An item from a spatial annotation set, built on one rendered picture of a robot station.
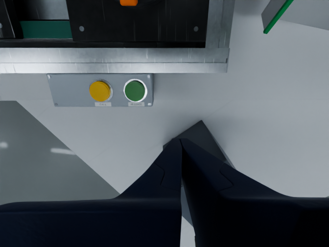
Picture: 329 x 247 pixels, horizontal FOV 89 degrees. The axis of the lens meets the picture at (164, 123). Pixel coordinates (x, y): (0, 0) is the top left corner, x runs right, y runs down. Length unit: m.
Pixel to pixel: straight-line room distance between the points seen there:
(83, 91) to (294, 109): 0.55
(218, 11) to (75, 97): 0.32
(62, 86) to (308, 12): 0.45
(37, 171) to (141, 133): 1.61
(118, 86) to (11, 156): 1.77
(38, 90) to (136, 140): 0.29
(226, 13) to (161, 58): 0.14
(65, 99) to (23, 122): 1.42
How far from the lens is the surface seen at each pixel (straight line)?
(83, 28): 0.36
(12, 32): 0.43
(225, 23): 0.37
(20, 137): 1.90
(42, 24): 0.42
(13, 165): 2.11
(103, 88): 0.36
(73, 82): 0.39
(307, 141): 0.67
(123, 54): 0.35
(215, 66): 0.36
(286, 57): 0.54
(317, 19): 0.40
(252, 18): 0.50
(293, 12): 0.37
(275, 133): 0.60
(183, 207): 0.37
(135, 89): 0.34
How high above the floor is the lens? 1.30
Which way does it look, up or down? 68 degrees down
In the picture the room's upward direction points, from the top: 178 degrees clockwise
